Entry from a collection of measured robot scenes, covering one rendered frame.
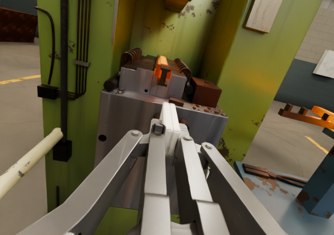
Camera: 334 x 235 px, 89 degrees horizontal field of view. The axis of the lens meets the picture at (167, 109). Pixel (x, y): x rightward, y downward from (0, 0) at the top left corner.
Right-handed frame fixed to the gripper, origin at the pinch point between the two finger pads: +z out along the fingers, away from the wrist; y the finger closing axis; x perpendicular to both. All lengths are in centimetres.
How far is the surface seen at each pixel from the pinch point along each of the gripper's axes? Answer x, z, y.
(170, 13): 21, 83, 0
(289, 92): -61, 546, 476
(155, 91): -6.8, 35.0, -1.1
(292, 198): -28, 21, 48
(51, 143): -37, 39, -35
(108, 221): -61, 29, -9
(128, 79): -5.0, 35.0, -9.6
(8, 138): -100, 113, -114
